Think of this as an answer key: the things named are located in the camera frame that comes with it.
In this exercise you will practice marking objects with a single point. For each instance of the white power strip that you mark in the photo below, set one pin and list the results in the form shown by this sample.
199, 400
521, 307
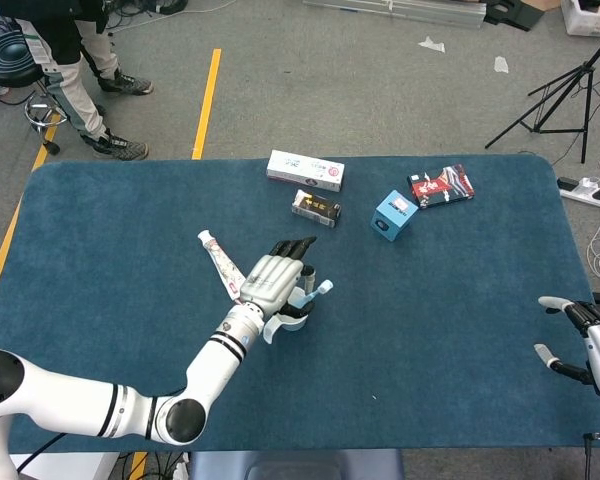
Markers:
580, 192

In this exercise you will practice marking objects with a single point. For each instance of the blue cube speaker box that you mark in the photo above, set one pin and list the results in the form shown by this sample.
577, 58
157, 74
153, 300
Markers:
392, 215

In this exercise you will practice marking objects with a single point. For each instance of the white pink long box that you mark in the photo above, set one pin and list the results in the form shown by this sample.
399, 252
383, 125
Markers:
305, 170

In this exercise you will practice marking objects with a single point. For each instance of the long white aluminium rails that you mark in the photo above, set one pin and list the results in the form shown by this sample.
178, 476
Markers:
430, 12

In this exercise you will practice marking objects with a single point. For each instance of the white storage bin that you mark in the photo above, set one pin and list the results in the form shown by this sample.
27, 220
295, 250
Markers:
580, 22

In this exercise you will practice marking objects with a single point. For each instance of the blue table mat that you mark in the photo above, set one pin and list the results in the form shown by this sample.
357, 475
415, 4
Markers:
130, 225

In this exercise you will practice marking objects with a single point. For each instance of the blue grey chair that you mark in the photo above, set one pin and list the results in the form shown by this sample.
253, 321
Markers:
290, 465

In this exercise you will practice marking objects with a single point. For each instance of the white toothpaste tube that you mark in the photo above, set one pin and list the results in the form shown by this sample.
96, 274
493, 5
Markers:
217, 255

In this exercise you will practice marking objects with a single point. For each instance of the light blue toothbrush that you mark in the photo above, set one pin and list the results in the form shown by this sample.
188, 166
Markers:
325, 287

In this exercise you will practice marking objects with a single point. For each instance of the black tripod stand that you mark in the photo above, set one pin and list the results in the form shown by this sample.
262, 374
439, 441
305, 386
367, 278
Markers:
587, 67

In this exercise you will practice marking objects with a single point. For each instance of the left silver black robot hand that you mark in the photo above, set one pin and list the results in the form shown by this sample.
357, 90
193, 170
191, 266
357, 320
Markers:
272, 282

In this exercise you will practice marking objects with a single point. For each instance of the flat red black box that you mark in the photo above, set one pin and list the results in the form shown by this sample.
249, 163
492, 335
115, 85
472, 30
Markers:
440, 186

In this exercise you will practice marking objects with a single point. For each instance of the small black silver box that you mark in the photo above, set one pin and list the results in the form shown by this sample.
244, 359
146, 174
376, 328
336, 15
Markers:
317, 207

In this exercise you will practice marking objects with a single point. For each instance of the white robot base panel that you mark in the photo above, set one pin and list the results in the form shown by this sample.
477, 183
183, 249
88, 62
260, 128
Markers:
75, 467

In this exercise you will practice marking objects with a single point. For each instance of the white paper scrap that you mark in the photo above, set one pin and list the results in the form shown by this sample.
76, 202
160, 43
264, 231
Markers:
432, 45
501, 65

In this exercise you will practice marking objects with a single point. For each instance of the black metal bracket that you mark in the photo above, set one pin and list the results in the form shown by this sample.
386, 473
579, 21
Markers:
520, 15

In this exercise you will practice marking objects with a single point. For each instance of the person in black jacket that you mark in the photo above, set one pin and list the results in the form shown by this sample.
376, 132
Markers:
70, 80

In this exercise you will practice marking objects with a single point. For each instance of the black round stool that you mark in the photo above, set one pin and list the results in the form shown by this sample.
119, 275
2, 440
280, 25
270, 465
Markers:
5, 60

